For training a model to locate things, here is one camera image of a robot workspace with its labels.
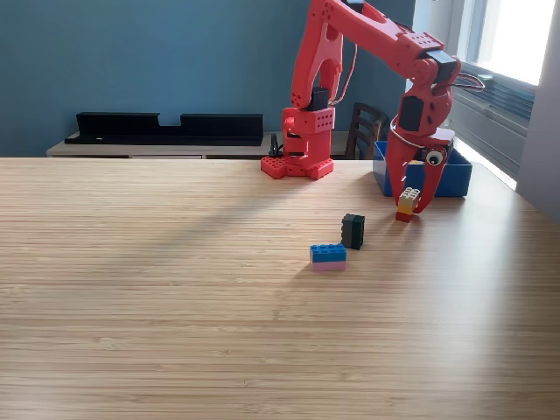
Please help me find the blue pink brick stack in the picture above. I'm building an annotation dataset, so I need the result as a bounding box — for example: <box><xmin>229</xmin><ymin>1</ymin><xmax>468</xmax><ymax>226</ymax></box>
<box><xmin>309</xmin><ymin>243</ymin><xmax>347</xmax><ymax>272</ymax></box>

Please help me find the white window frame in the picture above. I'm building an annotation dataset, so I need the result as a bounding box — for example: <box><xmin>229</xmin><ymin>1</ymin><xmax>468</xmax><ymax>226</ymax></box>
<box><xmin>454</xmin><ymin>0</ymin><xmax>555</xmax><ymax>87</ymax></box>

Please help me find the grey radiator unit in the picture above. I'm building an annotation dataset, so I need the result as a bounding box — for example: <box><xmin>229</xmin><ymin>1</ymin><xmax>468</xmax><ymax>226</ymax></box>
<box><xmin>444</xmin><ymin>60</ymin><xmax>537</xmax><ymax>176</ymax></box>

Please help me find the blue plastic bin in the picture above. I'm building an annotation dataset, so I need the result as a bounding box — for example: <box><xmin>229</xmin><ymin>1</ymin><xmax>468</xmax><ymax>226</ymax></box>
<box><xmin>372</xmin><ymin>139</ymin><xmax>473</xmax><ymax>198</ymax></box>

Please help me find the pale wooden sideboard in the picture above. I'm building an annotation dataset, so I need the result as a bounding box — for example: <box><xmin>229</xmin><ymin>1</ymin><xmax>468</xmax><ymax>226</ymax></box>
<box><xmin>45</xmin><ymin>130</ymin><xmax>351</xmax><ymax>159</ymax></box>

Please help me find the grey dark green brick stack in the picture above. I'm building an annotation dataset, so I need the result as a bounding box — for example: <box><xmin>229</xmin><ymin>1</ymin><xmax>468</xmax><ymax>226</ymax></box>
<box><xmin>339</xmin><ymin>213</ymin><xmax>367</xmax><ymax>251</ymax></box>

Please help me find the cream orange red brick stack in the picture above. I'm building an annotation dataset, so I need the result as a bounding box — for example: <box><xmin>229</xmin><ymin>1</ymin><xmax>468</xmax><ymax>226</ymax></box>
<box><xmin>395</xmin><ymin>186</ymin><xmax>424</xmax><ymax>223</ymax></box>

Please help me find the dark wooden chair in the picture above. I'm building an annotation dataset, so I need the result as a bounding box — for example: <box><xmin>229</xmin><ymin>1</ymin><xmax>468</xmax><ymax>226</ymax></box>
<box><xmin>343</xmin><ymin>102</ymin><xmax>390</xmax><ymax>161</ymax></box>

